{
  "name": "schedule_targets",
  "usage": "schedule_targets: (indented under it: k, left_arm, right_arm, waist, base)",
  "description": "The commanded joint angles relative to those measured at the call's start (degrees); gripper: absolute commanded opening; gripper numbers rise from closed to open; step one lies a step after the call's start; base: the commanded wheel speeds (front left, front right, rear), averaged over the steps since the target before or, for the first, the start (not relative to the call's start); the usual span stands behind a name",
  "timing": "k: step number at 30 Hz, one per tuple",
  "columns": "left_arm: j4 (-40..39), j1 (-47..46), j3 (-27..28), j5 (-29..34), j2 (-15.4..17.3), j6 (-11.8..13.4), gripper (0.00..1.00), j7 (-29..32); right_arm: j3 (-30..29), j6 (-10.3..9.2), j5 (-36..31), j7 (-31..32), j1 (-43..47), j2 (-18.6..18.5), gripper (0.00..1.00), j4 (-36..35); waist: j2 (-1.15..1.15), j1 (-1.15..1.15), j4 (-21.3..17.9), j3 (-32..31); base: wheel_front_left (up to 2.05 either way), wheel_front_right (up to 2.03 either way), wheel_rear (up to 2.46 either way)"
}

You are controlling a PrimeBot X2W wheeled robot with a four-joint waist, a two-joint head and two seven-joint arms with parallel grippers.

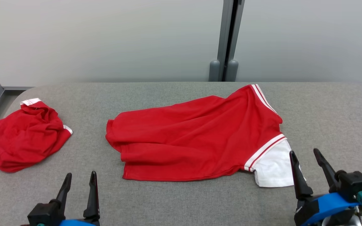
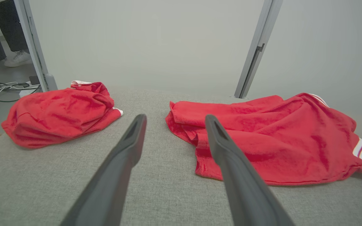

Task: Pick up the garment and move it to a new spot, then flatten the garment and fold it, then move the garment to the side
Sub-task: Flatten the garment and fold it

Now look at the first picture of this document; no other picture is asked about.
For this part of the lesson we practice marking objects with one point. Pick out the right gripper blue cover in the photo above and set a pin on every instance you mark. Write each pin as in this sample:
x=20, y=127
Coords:
x=325, y=210

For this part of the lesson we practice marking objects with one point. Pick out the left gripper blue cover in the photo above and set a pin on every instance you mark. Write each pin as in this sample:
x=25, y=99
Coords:
x=80, y=223

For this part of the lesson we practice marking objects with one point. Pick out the red shirt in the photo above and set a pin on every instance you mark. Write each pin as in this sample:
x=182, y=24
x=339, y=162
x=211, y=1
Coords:
x=24, y=138

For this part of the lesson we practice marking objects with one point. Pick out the red Bulls jersey white sleeves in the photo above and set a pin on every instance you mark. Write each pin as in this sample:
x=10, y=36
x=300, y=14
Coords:
x=193, y=138

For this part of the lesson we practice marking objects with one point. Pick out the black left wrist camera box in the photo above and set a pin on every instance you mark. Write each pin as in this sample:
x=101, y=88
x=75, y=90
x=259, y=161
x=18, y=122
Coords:
x=44, y=215

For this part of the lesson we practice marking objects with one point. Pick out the grey partition base rail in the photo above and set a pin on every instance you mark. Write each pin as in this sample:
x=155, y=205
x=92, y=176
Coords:
x=17, y=88

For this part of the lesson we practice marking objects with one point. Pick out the grey cylindrical post foot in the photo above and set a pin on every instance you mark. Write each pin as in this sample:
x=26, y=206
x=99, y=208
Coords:
x=232, y=71
x=214, y=71

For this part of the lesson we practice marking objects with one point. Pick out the grey metal partition post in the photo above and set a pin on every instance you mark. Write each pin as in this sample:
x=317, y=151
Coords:
x=228, y=31

